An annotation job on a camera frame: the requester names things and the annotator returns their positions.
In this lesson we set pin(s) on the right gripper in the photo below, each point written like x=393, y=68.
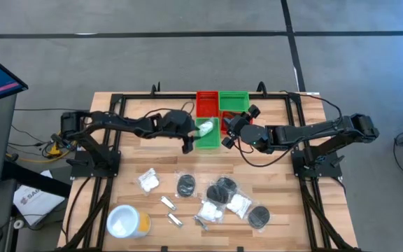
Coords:
x=254, y=136

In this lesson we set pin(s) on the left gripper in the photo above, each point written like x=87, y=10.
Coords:
x=175, y=122

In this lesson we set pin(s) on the bag of white cotton balls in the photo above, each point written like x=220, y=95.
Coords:
x=210, y=211
x=239, y=204
x=205, y=127
x=148, y=182

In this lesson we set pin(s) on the silver nail clipper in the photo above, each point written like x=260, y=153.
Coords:
x=200, y=222
x=175, y=219
x=168, y=203

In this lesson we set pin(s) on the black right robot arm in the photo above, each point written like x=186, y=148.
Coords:
x=299, y=133

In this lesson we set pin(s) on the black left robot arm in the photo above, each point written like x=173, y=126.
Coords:
x=117, y=120

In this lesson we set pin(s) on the red plastic basket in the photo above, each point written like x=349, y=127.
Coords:
x=206, y=105
x=233, y=114

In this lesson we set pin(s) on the green plastic basket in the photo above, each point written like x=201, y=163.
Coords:
x=234, y=101
x=208, y=141

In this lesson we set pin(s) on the black table edge clamp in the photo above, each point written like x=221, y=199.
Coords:
x=157, y=89
x=261, y=89

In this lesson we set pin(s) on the white tub with yellow label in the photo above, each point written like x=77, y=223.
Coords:
x=126, y=220

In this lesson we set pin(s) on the black desk bar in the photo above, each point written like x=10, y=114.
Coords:
x=30, y=176

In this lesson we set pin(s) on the white printed paper sheet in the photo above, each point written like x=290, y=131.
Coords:
x=37, y=203

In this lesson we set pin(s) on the white tape roll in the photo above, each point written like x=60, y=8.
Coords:
x=15, y=224

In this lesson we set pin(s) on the black aluminium table frame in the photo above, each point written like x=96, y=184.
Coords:
x=142, y=96

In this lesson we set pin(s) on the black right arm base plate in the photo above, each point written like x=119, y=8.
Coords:
x=327, y=171

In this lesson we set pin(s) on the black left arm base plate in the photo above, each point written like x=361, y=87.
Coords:
x=82, y=171

